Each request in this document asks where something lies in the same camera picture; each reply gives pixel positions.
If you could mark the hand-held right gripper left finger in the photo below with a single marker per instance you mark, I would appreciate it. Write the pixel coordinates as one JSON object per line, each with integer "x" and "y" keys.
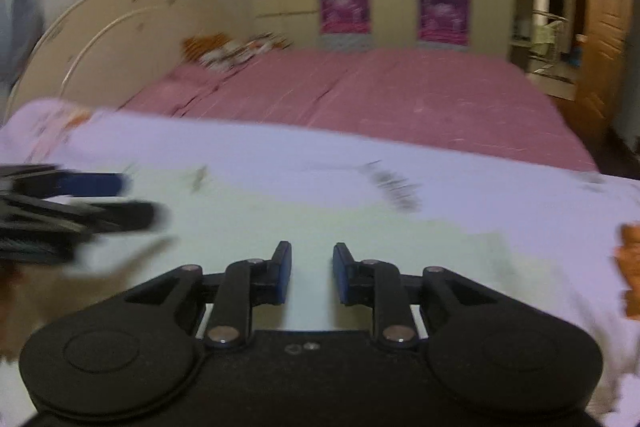
{"x": 283, "y": 277}

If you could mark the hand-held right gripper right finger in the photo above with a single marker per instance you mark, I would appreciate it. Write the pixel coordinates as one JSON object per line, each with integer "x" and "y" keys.
{"x": 342, "y": 277}

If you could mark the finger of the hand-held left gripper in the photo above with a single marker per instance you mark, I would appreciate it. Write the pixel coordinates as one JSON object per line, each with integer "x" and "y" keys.
{"x": 125, "y": 216}
{"x": 95, "y": 184}

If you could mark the light green knit sweater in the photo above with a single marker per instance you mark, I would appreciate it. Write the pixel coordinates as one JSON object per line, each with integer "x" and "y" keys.
{"x": 310, "y": 217}

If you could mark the cream curved headboard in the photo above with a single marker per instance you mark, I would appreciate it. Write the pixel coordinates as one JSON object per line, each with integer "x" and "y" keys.
{"x": 100, "y": 32}

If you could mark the lavender floral blanket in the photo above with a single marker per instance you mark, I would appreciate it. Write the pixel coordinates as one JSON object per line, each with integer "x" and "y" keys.
{"x": 500, "y": 187}

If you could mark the pink bed sheet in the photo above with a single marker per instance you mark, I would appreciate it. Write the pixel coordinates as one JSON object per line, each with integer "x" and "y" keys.
{"x": 400, "y": 102}

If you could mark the orange patterned pillow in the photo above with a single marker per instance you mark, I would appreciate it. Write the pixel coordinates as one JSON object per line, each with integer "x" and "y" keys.
{"x": 225, "y": 49}

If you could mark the blue-grey curtain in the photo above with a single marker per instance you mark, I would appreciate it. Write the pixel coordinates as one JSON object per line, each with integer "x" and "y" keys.
{"x": 17, "y": 7}

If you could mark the yellow-green towel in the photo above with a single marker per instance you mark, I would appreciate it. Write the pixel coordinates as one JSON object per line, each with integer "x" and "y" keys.
{"x": 549, "y": 37}

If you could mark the brown wooden door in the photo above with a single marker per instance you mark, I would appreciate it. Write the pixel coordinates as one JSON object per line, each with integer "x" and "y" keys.
{"x": 605, "y": 32}

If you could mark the purple wall poster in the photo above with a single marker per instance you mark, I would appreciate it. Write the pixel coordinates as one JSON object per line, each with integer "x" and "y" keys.
{"x": 445, "y": 13}
{"x": 346, "y": 7}

